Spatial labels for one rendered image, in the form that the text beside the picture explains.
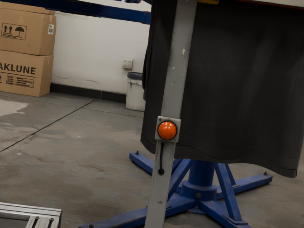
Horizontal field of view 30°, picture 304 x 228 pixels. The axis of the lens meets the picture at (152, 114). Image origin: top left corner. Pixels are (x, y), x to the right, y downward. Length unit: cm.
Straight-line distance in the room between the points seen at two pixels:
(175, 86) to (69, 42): 513
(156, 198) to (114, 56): 501
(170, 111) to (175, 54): 12
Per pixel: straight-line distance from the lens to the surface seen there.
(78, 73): 629
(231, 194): 268
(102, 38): 622
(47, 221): 180
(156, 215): 125
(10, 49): 600
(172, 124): 117
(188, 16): 119
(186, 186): 287
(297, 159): 152
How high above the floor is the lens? 85
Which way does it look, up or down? 9 degrees down
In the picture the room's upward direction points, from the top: 8 degrees clockwise
